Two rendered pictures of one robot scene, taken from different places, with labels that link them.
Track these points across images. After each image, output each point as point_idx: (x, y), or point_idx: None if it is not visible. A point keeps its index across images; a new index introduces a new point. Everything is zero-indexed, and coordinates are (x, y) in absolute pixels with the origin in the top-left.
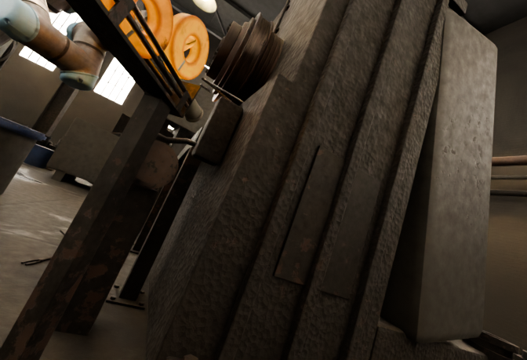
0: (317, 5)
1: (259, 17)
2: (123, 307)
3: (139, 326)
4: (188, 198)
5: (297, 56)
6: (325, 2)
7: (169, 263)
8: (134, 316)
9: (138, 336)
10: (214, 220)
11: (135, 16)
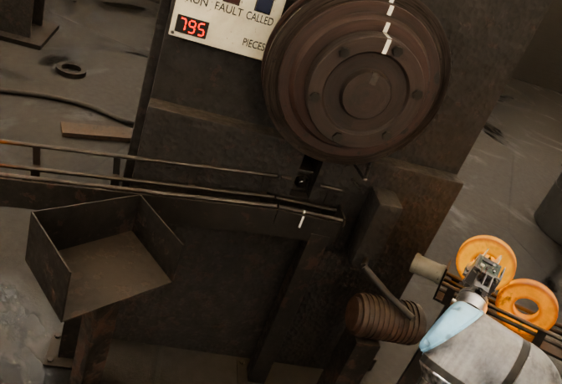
0: (498, 55)
1: (451, 65)
2: (274, 381)
3: (298, 371)
4: (242, 265)
5: (462, 134)
6: (509, 76)
7: (291, 328)
8: (285, 373)
9: (312, 372)
10: (399, 298)
11: (490, 285)
